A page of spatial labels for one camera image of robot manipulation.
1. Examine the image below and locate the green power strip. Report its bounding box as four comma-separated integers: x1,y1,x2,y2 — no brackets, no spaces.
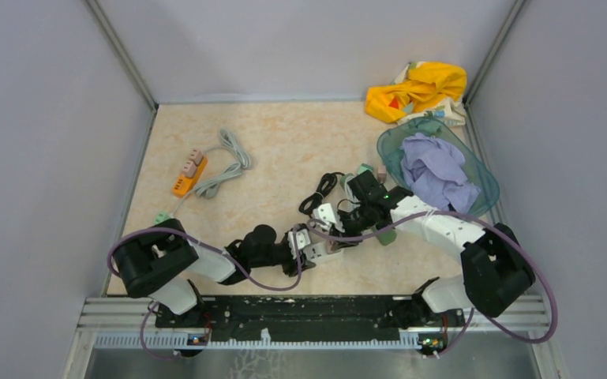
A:
377,229,397,246

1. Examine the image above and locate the white power strip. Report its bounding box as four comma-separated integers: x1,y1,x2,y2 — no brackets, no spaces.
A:
302,242,344,265

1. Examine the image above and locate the light green plug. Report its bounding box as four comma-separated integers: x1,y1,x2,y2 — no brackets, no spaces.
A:
357,163,374,175

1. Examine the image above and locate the orange power strip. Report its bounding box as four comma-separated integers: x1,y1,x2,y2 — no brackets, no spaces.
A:
171,156,208,198

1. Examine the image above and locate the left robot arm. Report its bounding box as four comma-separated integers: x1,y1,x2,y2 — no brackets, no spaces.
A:
107,218,314,327

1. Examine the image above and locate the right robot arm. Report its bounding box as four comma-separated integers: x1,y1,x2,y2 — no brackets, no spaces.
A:
338,171,535,325

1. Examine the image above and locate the purple cloth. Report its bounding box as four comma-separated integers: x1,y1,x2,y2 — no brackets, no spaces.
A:
400,133,481,213

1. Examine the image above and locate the teal plastic basket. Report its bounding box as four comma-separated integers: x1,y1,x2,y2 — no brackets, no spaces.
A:
377,117,499,216

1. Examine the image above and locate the yellow cloth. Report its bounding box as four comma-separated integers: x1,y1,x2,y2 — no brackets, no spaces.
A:
364,61,467,127

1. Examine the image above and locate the grey cable of white strip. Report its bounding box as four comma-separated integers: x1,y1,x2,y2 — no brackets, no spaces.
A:
339,173,359,208

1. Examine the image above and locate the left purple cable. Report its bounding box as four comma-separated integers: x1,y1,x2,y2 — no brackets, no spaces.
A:
106,224,304,362

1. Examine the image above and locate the purple cable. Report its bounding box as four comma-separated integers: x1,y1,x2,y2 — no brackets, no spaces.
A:
106,224,304,362
305,210,560,362

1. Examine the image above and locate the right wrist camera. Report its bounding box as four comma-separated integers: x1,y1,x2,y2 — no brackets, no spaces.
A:
313,203,343,232

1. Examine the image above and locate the black power cord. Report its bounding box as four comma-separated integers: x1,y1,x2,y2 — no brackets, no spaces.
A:
298,171,345,216

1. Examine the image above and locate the grey coiled cable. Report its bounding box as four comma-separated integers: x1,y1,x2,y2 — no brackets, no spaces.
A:
169,128,254,218

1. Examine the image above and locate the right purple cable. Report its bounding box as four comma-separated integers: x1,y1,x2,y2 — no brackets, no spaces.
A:
305,210,560,362

